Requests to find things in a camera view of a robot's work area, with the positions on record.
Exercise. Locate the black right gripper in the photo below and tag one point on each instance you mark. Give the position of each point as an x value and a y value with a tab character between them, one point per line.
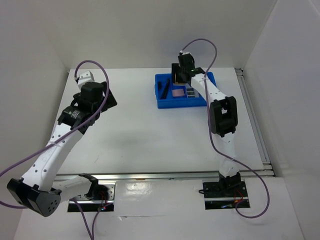
175	69

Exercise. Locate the aluminium rail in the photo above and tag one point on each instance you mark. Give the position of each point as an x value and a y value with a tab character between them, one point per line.
267	165
164	176

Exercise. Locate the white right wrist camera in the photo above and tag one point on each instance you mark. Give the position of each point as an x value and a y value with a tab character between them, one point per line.
184	53

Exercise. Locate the aluminium front rail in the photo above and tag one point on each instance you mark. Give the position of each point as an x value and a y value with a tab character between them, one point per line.
164	176

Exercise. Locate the slim black makeup brush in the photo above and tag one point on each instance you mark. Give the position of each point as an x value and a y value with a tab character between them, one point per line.
160	89

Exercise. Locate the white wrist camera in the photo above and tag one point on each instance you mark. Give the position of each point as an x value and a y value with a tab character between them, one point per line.
84	78
184	53

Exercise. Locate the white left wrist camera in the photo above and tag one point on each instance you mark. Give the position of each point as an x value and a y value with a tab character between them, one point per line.
84	78

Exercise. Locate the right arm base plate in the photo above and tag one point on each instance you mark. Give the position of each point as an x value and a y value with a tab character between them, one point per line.
218	199

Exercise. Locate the black fan makeup brush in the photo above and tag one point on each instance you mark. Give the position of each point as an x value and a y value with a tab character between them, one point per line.
166	89

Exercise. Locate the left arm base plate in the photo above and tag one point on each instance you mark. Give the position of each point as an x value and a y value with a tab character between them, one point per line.
103	199

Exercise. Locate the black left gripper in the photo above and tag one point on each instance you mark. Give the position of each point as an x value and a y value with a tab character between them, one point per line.
110	102

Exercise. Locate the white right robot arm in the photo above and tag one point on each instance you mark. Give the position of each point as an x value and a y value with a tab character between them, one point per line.
222	116

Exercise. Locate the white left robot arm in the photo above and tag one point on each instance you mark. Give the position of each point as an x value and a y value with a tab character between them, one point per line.
36	189

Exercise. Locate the aluminium right side rail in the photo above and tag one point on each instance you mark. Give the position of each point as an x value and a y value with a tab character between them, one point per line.
267	165

